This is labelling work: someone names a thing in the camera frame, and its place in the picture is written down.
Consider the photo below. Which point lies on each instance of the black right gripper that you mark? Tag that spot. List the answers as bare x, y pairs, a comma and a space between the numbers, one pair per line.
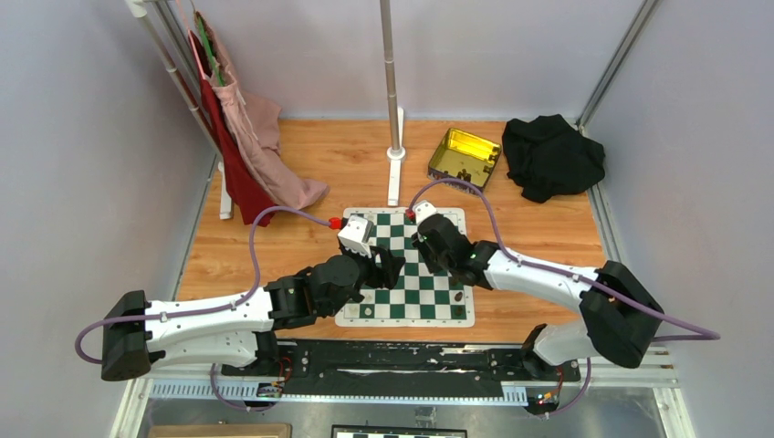
421, 245

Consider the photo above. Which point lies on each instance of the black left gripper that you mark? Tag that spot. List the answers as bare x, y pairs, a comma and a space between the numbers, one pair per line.
391, 265

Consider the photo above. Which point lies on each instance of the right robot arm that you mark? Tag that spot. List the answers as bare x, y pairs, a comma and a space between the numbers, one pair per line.
607, 327

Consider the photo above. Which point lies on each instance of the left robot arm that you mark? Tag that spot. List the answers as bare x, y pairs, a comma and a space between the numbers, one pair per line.
141, 335

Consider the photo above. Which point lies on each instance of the green white chess board mat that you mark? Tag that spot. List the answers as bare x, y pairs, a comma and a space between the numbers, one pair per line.
420, 298

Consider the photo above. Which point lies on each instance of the decorated gold tin box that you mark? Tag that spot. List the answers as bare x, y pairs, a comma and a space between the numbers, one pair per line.
464, 156

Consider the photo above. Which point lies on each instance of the white stand base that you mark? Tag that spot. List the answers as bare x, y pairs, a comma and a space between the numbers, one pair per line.
395, 175

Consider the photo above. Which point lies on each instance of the black cloth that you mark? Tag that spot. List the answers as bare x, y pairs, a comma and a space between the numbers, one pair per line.
547, 157

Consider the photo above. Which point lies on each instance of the red cloth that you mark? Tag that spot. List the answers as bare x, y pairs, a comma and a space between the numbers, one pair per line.
244, 190

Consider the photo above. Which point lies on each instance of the pink cloth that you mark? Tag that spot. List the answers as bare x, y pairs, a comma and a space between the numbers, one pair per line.
252, 122

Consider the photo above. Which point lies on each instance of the metal stand pole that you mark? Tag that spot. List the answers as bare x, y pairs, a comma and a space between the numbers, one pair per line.
388, 60

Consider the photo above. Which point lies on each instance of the white clothes rack pole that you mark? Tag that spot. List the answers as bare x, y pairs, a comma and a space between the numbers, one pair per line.
162, 25

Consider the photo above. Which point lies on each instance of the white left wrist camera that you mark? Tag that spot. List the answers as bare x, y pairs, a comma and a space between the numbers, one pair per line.
355, 234

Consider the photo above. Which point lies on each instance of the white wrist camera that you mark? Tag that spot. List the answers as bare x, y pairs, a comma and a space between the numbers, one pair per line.
355, 234
423, 210

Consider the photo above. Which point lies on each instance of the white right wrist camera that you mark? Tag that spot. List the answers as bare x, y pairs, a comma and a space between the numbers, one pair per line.
423, 210

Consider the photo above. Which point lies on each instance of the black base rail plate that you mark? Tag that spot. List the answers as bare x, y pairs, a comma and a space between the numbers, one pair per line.
359, 368

